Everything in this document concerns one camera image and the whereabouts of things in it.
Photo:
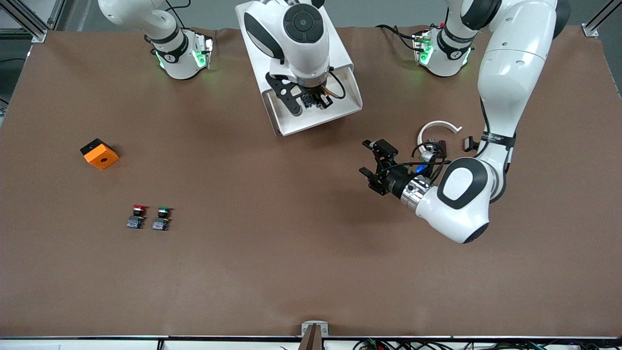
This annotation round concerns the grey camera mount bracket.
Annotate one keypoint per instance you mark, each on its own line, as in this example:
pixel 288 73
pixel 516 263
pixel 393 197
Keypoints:
pixel 315 326

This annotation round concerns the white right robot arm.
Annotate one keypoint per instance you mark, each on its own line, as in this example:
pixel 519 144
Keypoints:
pixel 306 48

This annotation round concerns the red push button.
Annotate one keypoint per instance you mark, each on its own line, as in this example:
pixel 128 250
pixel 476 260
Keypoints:
pixel 139 210

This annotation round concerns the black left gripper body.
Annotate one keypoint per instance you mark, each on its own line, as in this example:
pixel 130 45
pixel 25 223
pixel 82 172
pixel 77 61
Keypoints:
pixel 392 183

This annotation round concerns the green push button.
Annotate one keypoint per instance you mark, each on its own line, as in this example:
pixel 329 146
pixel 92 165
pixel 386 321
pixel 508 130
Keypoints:
pixel 164 211

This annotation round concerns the small black clip part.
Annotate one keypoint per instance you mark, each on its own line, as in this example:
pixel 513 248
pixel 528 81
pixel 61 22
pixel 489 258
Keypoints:
pixel 469 144

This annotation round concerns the black connector with metal clip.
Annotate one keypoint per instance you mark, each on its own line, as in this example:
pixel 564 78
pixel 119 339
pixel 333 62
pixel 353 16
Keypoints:
pixel 442 146

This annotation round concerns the brown table mat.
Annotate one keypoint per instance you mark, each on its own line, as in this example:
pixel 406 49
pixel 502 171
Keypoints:
pixel 311 243

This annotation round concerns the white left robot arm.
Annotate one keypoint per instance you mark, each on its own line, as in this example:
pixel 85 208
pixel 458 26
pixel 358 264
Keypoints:
pixel 510 73

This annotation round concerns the orange button box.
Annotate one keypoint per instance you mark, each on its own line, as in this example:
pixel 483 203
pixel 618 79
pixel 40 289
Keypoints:
pixel 103 158

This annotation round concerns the aluminium frame post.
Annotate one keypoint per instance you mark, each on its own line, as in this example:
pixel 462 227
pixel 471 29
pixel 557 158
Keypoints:
pixel 34 22
pixel 595 26

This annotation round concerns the white table edge rail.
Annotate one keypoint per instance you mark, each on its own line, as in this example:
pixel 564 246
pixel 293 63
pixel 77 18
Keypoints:
pixel 97 342

